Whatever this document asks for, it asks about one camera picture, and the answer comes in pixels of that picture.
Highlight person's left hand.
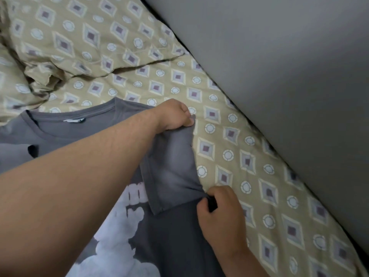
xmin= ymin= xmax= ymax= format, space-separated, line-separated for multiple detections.
xmin=150 ymin=98 xmax=195 ymax=135

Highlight person's right hand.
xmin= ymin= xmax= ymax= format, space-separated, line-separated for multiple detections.
xmin=196 ymin=186 xmax=249 ymax=258

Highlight grey printed t-shirt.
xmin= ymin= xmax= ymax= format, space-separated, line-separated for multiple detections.
xmin=0 ymin=97 xmax=229 ymax=277

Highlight person's right forearm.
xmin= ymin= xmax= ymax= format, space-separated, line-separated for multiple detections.
xmin=221 ymin=247 xmax=270 ymax=277

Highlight person's left forearm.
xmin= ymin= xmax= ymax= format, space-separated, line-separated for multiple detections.
xmin=0 ymin=108 xmax=161 ymax=277

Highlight beige diamond-patterned bed sheet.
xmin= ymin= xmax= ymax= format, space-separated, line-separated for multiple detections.
xmin=37 ymin=52 xmax=369 ymax=277

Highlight beige diamond-patterned crumpled duvet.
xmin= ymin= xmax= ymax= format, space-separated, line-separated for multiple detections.
xmin=0 ymin=0 xmax=189 ymax=125

